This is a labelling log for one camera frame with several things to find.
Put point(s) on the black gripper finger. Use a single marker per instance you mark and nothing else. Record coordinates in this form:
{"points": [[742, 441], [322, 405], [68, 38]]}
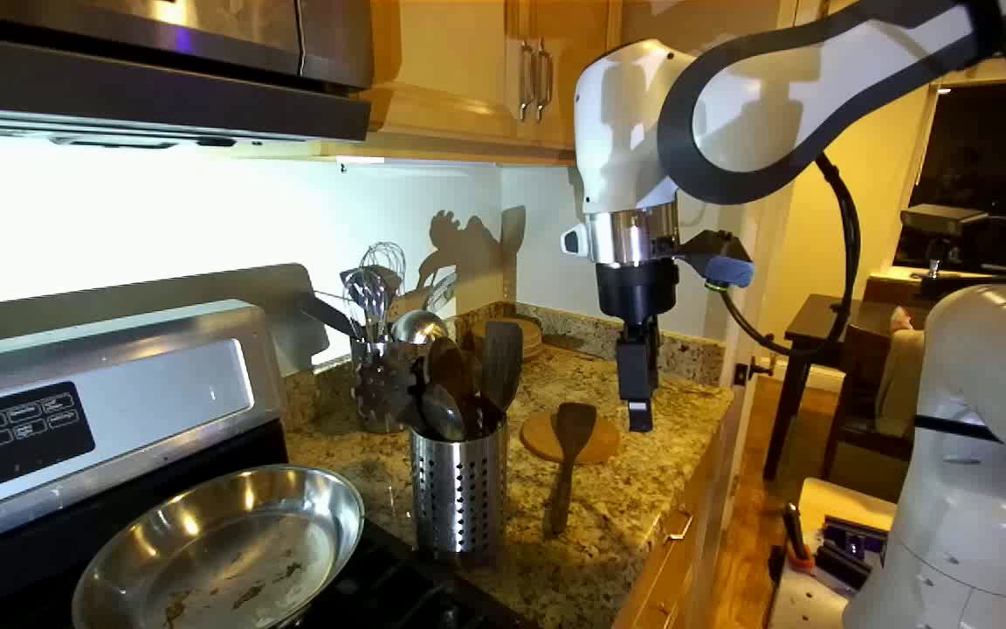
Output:
{"points": [[648, 367], [628, 367]]}

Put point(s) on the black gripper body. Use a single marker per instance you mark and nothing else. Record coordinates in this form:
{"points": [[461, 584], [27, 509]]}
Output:
{"points": [[636, 290]]}

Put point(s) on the dark wooden spatula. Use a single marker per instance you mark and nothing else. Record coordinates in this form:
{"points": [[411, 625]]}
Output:
{"points": [[576, 422]]}

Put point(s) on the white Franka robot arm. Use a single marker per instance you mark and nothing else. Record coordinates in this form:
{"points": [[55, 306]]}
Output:
{"points": [[630, 116]]}

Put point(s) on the perforated steel utensil holder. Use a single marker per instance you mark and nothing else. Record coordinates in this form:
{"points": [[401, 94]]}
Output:
{"points": [[460, 494]]}

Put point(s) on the stack of round wooden coasters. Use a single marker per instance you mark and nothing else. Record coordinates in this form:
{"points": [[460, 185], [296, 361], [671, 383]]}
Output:
{"points": [[523, 335]]}

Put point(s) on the black slotted turner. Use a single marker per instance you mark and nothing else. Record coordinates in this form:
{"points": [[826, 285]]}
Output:
{"points": [[503, 367]]}

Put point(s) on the wooden lower cabinet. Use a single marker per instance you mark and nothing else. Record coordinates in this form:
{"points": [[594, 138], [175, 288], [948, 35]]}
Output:
{"points": [[691, 526]]}

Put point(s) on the wooden cabinet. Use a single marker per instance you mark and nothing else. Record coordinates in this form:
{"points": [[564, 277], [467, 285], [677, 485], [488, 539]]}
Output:
{"points": [[691, 526], [455, 70]]}

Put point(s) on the dark wooden side table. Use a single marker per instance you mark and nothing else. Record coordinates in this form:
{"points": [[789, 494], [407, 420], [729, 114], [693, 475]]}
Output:
{"points": [[813, 333]]}

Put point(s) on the brown wooden spoon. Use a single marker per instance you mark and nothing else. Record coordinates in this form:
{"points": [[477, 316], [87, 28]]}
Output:
{"points": [[455, 377]]}

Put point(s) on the dark metal spoon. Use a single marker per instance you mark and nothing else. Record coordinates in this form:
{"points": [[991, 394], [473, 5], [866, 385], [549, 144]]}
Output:
{"points": [[438, 413]]}

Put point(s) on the steel ladle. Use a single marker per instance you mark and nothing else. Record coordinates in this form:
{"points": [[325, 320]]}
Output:
{"points": [[421, 330]]}

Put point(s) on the beige cushion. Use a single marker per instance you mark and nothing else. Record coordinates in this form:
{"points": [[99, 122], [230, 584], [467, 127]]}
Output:
{"points": [[906, 372]]}

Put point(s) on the wooden upper cabinet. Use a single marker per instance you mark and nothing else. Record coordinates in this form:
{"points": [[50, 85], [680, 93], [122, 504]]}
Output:
{"points": [[455, 70]]}

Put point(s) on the steel frying pan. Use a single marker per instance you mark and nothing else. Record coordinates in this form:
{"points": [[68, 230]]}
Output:
{"points": [[225, 545]]}

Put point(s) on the stainless steel gas stove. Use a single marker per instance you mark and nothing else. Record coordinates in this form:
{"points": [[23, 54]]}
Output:
{"points": [[122, 405]]}

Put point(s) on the stainless steel microwave hood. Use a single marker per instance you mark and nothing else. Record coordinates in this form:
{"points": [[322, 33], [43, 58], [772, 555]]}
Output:
{"points": [[122, 58]]}

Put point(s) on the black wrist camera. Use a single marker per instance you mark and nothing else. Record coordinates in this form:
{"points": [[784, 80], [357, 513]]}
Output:
{"points": [[719, 259]]}

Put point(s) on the black camera on stand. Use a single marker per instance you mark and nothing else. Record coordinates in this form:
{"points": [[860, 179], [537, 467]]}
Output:
{"points": [[945, 216]]}

